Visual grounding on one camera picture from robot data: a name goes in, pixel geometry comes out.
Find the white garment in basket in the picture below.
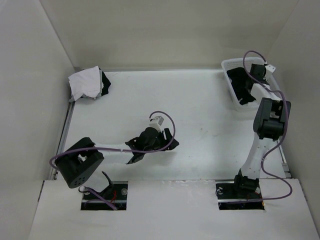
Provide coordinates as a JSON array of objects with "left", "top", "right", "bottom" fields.
[{"left": 241, "top": 101, "right": 258, "bottom": 109}]

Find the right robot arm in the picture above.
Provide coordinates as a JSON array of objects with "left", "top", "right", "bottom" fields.
[{"left": 231, "top": 63, "right": 291, "bottom": 198}]

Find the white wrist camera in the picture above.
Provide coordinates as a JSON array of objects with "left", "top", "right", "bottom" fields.
[
  {"left": 264, "top": 64, "right": 277, "bottom": 77},
  {"left": 149, "top": 116, "right": 164, "bottom": 131}
]

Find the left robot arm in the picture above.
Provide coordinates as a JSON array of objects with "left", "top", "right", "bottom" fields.
[{"left": 54, "top": 126, "right": 180, "bottom": 189}]

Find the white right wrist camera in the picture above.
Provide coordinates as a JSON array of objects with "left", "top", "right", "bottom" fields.
[{"left": 264, "top": 64, "right": 277, "bottom": 77}]

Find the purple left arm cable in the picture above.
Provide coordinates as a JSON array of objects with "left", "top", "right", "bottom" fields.
[{"left": 48, "top": 111, "right": 176, "bottom": 211}]

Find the folded black tank top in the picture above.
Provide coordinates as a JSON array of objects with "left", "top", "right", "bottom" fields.
[{"left": 99, "top": 68, "right": 111, "bottom": 96}]

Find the white plastic laundry basket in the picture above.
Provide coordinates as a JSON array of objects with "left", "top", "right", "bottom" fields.
[{"left": 221, "top": 56, "right": 265, "bottom": 112}]

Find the black tank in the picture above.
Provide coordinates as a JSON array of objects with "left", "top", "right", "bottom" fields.
[
  {"left": 99, "top": 68, "right": 111, "bottom": 96},
  {"left": 226, "top": 67, "right": 256, "bottom": 105}
]

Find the folded grey tank top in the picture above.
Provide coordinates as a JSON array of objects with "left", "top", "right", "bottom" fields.
[{"left": 68, "top": 69, "right": 105, "bottom": 102}]

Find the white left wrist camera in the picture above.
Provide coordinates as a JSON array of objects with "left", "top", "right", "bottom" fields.
[{"left": 149, "top": 116, "right": 164, "bottom": 131}]

